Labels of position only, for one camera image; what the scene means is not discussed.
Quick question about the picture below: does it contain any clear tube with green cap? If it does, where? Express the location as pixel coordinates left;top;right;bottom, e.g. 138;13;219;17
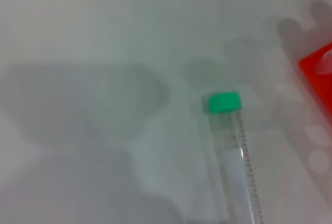
202;91;264;224

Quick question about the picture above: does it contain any orange test tube rack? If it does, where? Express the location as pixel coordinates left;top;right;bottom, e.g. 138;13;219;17
297;41;332;121

